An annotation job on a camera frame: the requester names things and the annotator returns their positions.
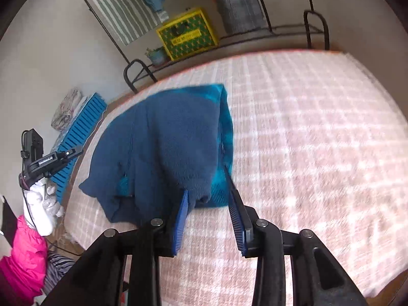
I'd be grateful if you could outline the teal plaid fleece jacket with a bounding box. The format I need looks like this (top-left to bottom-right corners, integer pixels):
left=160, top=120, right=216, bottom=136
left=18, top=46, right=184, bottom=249
left=80, top=84, right=234, bottom=226

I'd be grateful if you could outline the grey plaid long coat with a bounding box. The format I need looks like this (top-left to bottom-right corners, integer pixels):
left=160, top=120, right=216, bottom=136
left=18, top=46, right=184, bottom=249
left=216, top=0, right=266, bottom=35

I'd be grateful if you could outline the pink checked bed blanket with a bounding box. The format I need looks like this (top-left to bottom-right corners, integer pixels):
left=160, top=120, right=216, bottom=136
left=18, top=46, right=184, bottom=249
left=63, top=50, right=407, bottom=296

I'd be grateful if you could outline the green striped white cloth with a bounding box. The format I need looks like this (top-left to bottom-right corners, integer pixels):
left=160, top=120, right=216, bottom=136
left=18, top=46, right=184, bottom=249
left=93, top=0, right=169, bottom=46

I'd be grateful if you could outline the white gloved left hand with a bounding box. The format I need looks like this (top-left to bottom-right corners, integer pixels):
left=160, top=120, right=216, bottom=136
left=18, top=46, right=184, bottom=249
left=23, top=178, right=64, bottom=237

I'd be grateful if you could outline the black metal clothes rack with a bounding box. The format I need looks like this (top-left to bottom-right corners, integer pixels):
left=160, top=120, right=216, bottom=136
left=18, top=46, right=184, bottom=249
left=84, top=0, right=330, bottom=93

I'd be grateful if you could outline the floral folded bedding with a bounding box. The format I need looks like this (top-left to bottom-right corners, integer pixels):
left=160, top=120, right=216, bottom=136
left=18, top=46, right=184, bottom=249
left=51, top=87, right=83, bottom=132

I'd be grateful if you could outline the blue slatted plastic crate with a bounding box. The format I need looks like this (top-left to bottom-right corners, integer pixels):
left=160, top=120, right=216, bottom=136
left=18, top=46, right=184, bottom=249
left=51, top=93, right=107, bottom=204

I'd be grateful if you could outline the yellow green patterned bag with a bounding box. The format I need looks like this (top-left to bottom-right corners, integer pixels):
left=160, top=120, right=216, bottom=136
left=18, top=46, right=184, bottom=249
left=156, top=8, right=219, bottom=61

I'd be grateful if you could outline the small potted plant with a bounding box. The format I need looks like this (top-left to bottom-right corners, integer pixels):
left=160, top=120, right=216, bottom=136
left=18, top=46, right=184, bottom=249
left=145, top=46, right=170, bottom=67

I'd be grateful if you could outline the pink jacket sleeve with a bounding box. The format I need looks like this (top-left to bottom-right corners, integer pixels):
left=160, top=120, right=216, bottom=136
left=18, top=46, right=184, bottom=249
left=1, top=215, right=48, bottom=305

